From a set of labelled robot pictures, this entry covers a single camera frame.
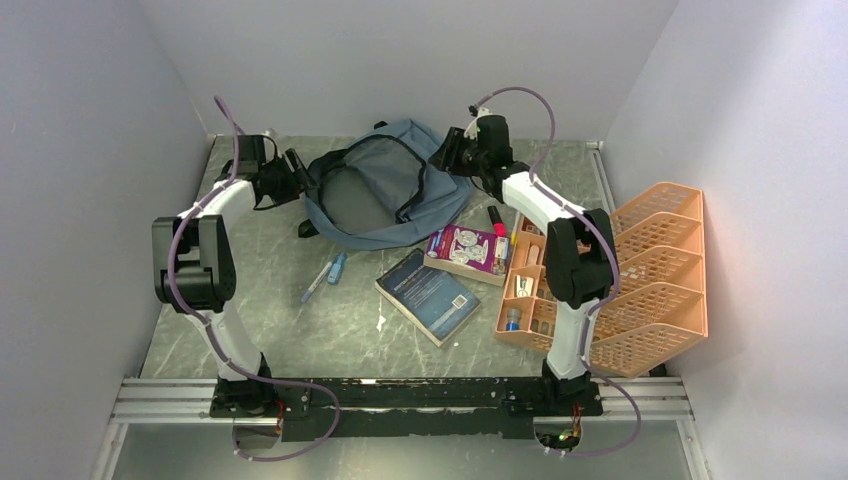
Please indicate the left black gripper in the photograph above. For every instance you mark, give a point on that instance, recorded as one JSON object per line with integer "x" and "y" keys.
{"x": 296, "y": 180}

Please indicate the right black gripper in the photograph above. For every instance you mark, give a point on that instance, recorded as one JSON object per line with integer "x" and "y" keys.
{"x": 445, "y": 157}

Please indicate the blue-grey backpack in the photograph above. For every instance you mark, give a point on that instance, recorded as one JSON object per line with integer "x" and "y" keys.
{"x": 381, "y": 192}

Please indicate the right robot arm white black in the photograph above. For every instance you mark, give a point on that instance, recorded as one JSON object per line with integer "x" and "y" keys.
{"x": 580, "y": 265}

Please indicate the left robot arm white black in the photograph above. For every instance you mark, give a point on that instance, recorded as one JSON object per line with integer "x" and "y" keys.
{"x": 195, "y": 272}

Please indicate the pink highlighter marker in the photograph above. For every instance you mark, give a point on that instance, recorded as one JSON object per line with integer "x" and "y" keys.
{"x": 497, "y": 221}

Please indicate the blue pen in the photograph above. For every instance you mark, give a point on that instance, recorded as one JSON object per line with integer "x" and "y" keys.
{"x": 316, "y": 282}

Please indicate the purple illustrated book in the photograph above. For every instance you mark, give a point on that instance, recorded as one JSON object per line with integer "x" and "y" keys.
{"x": 477, "y": 255}

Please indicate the yellow pen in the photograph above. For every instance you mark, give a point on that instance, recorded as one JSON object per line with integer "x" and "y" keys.
{"x": 516, "y": 228}

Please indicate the pink eraser in organizer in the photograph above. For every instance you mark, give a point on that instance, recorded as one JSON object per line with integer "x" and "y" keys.
{"x": 533, "y": 255}

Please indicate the dark blue book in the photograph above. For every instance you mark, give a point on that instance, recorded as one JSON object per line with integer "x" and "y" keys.
{"x": 432, "y": 299}

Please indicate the blue-capped item in organizer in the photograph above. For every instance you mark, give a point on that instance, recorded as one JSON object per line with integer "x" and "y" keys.
{"x": 513, "y": 319}

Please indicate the orange plastic desk organizer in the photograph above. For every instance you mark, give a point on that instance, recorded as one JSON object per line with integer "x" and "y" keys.
{"x": 661, "y": 308}

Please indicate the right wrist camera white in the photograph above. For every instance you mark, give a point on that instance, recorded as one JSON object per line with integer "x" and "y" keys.
{"x": 473, "y": 128}

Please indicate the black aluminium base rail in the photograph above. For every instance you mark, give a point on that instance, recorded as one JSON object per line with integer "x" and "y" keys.
{"x": 397, "y": 408}

